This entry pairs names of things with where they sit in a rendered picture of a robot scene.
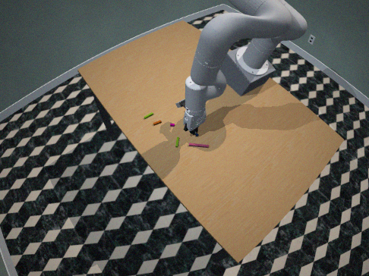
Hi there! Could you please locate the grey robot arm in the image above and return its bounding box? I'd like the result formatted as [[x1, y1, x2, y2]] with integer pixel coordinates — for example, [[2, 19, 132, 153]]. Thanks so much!
[[176, 0, 307, 115]]

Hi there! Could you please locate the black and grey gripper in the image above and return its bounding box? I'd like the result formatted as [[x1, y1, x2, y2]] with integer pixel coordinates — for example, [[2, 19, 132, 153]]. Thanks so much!
[[183, 108, 207, 135]]

